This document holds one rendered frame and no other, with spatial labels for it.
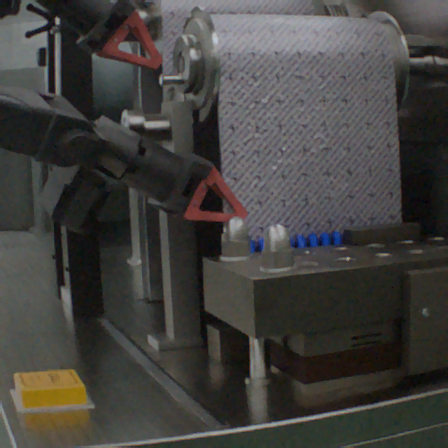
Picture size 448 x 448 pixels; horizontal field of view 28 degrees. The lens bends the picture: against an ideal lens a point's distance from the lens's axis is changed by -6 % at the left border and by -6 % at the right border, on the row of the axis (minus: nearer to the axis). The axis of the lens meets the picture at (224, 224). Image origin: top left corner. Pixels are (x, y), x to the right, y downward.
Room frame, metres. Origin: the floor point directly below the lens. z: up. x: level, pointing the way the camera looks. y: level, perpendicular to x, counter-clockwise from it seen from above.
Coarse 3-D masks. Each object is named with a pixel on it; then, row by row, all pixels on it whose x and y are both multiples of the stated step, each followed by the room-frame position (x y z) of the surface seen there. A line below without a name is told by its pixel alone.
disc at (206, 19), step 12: (192, 12) 1.16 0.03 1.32; (204, 12) 1.12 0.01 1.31; (204, 24) 1.12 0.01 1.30; (216, 36) 1.09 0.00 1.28; (216, 48) 1.08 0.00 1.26; (216, 60) 1.08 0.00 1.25; (216, 72) 1.08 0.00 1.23; (216, 84) 1.09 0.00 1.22; (216, 96) 1.10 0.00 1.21; (204, 108) 1.13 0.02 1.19; (204, 120) 1.13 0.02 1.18
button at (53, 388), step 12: (24, 372) 0.95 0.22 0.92; (36, 372) 0.95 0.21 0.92; (48, 372) 0.95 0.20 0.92; (60, 372) 0.95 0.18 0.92; (72, 372) 0.95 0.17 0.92; (24, 384) 0.90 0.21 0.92; (36, 384) 0.90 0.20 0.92; (48, 384) 0.90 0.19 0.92; (60, 384) 0.90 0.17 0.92; (72, 384) 0.91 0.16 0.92; (24, 396) 0.88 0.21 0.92; (36, 396) 0.89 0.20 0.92; (48, 396) 0.89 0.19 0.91; (60, 396) 0.90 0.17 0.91; (72, 396) 0.90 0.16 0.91; (84, 396) 0.90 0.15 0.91
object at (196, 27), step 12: (192, 24) 1.15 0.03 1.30; (204, 36) 1.11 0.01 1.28; (204, 48) 1.11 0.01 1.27; (396, 48) 1.18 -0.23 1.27; (204, 60) 1.11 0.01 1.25; (396, 60) 1.17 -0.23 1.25; (204, 72) 1.11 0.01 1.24; (396, 72) 1.18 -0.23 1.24; (204, 84) 1.11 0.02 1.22; (396, 84) 1.18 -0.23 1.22; (192, 96) 1.16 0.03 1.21; (204, 96) 1.11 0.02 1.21; (216, 108) 1.15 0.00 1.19
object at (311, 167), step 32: (224, 128) 1.10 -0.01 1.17; (256, 128) 1.11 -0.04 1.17; (288, 128) 1.12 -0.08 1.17; (320, 128) 1.13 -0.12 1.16; (352, 128) 1.15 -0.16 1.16; (384, 128) 1.16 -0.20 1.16; (224, 160) 1.09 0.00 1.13; (256, 160) 1.11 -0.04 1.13; (288, 160) 1.12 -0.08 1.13; (320, 160) 1.13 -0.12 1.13; (352, 160) 1.15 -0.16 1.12; (384, 160) 1.16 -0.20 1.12; (256, 192) 1.11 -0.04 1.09; (288, 192) 1.12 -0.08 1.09; (320, 192) 1.13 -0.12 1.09; (352, 192) 1.15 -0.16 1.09; (384, 192) 1.16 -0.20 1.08; (224, 224) 1.09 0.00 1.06; (256, 224) 1.11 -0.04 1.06; (288, 224) 1.12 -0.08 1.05; (320, 224) 1.13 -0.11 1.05; (352, 224) 1.14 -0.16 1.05; (384, 224) 1.16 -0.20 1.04
